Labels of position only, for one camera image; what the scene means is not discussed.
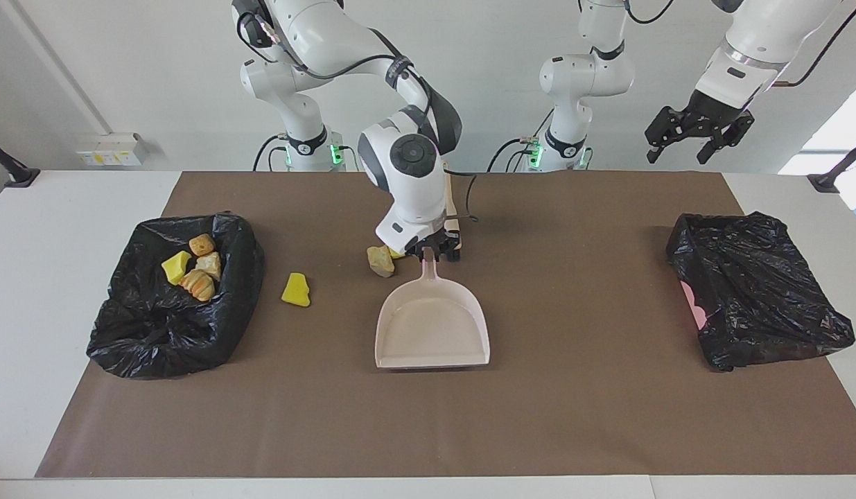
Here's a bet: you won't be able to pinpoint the left black trash bag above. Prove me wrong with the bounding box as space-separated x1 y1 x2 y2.
86 213 266 380

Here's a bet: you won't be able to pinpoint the pale rock-like foam chunk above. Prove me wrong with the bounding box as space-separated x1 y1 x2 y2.
367 244 396 279

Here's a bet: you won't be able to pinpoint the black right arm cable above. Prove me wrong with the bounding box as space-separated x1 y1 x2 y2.
258 14 481 224

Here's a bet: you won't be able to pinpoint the white wall socket box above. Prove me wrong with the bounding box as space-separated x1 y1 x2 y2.
76 133 146 167

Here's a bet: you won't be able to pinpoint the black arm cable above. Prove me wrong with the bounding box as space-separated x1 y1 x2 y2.
258 14 481 224
622 0 856 88

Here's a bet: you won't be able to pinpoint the black right base cables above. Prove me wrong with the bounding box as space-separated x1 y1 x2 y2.
253 135 360 173

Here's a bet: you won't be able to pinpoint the black clamp stand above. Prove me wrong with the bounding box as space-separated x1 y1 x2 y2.
807 135 856 194
0 133 41 189

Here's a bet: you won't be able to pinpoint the yellow sponge with green pad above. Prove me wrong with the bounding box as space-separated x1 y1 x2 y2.
161 251 193 285

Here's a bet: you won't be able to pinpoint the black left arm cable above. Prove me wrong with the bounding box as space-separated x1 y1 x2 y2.
622 0 856 88

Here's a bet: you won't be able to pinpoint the beige hand brush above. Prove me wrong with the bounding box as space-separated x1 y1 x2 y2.
443 173 464 242

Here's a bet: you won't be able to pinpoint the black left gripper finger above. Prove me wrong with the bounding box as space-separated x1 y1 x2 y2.
696 119 753 166
644 106 686 165

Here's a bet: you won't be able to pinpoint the striped croissant piece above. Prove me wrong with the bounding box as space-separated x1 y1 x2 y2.
179 269 216 302

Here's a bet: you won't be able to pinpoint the black trash bag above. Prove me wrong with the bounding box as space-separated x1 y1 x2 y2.
86 213 266 380
666 211 856 373

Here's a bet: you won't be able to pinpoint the right black trash bag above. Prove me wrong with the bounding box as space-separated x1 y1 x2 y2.
666 211 856 373

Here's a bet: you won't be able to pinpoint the pale pink plastic dustpan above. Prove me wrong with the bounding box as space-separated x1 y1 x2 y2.
374 247 491 369

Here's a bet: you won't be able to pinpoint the brown table mat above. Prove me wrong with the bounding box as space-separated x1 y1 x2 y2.
35 171 856 479

